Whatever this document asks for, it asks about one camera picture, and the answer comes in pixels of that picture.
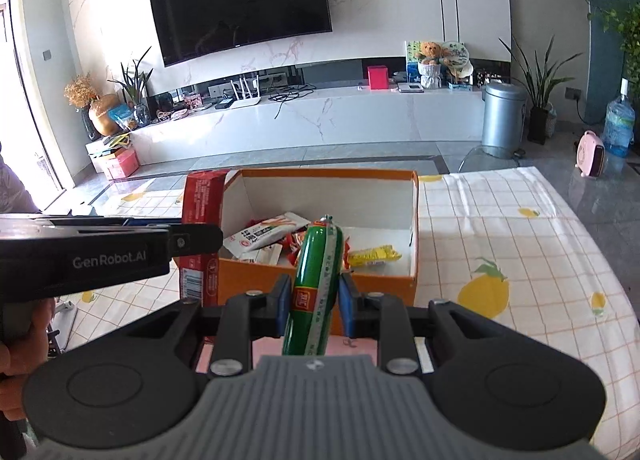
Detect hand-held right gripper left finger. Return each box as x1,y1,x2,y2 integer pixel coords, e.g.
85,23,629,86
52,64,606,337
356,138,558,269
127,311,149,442
127,274,293,377

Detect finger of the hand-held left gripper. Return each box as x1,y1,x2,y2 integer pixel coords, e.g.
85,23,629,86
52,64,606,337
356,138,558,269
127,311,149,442
167,224,224,259

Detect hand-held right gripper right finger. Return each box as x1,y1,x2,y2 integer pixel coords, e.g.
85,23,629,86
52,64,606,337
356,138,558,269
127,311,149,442
339,274,506,376

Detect orange cardboard box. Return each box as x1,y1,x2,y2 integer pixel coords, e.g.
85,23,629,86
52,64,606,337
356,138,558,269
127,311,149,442
217,169,420,336

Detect green sausage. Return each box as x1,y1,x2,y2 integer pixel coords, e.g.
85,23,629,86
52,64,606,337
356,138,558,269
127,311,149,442
281,215,346,357

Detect red snack carton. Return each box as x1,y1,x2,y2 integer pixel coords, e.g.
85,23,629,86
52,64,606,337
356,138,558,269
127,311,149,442
181,171,242,308

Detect small white snack packet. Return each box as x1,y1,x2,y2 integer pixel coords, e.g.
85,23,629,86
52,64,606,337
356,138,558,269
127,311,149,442
239,244,283,266

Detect yellow snack packet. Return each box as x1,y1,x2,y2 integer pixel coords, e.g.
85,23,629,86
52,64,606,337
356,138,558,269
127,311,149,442
346,246,403,269

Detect orange red snack packet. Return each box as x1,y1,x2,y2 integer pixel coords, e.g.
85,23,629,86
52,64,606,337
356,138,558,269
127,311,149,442
282,232,307,266

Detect white snack packet black print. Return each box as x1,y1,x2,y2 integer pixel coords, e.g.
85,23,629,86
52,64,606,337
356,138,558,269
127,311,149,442
222,211,311,261

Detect person's left hand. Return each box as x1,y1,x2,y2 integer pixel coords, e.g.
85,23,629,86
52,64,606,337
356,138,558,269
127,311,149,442
0,297,57,423

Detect pink mat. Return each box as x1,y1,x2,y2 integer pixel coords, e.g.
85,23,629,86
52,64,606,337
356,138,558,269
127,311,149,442
197,337,436,373

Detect pink storage boxes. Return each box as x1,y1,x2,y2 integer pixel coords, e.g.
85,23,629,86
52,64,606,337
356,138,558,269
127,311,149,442
97,147,140,181

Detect gold round vase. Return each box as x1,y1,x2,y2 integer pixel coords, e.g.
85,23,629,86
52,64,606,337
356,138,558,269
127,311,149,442
89,94,123,137

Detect white router with antennas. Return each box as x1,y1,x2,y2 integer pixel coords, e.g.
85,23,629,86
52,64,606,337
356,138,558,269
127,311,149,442
227,74,262,109

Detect orchid plant in glass vase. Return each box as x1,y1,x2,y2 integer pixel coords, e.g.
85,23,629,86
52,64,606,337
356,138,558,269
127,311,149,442
107,46,153,128

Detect dried yellow flowers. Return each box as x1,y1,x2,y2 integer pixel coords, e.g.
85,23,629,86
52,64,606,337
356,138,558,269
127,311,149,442
64,72,98,111

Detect white marble television cabinet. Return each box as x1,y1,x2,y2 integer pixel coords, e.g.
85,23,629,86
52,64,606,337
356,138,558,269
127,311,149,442
131,85,486,167

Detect round glass table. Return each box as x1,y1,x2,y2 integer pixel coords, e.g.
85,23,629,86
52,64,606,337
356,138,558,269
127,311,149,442
457,142,523,173

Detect silver trash can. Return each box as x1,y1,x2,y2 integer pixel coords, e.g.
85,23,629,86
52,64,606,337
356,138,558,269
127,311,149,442
482,81,528,148

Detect green printed card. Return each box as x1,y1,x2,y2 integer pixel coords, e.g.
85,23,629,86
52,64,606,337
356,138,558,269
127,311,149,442
405,40,423,86

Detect teddy bear bouquet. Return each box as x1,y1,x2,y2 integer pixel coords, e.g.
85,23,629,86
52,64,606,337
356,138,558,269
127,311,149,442
416,41,445,89

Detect long-leaf plant in black pot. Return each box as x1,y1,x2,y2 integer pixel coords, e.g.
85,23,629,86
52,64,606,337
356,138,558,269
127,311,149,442
499,35,571,146

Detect painted round hand fan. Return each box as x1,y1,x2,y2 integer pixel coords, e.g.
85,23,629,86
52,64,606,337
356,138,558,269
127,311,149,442
440,41,473,78

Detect pink space heater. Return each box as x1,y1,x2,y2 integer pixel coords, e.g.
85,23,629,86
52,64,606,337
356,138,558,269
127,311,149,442
575,130,608,181

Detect blue water jug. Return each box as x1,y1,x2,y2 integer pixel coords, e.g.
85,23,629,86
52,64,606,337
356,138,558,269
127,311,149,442
601,78,637,158

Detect hanging green vine plant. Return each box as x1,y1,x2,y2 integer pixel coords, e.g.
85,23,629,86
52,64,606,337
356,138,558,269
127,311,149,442
515,0,640,91

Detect black cables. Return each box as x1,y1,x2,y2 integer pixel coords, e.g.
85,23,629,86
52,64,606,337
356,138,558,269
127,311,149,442
270,82,317,118

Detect black wall television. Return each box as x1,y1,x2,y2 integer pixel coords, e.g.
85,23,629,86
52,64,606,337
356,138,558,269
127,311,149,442
147,0,334,67

